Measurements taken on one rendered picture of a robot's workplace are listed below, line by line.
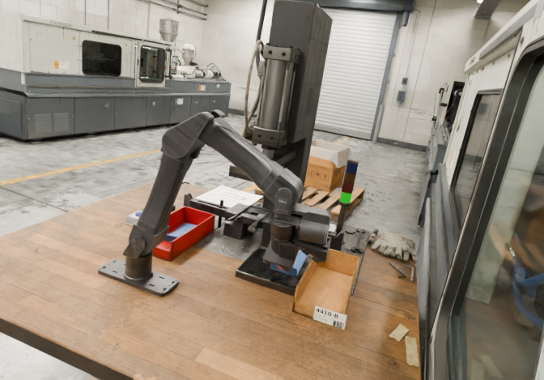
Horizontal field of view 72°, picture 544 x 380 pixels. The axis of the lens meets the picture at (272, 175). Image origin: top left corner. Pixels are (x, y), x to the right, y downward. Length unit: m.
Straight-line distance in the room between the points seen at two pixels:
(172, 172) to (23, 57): 5.19
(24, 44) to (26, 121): 1.00
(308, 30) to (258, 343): 0.85
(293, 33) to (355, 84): 9.21
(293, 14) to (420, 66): 9.15
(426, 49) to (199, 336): 9.81
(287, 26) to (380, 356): 0.91
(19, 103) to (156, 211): 5.29
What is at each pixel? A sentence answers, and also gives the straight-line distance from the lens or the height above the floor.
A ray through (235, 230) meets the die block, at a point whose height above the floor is 0.93.
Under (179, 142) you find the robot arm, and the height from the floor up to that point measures 1.28.
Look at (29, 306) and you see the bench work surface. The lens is 0.98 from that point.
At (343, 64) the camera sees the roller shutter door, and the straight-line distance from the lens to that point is 10.48.
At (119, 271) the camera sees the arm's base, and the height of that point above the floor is 0.91.
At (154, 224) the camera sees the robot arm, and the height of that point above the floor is 1.07.
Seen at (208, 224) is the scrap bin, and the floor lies 0.94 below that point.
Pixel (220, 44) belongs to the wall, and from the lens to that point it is 11.98.
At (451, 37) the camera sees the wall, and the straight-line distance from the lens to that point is 10.34.
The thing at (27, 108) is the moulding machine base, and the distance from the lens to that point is 6.01.
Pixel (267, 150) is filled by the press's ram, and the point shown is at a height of 1.21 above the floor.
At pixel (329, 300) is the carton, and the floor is 0.90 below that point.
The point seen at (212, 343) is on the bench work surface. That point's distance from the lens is 0.84.
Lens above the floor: 1.45
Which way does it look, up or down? 16 degrees down
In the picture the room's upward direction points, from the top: 8 degrees clockwise
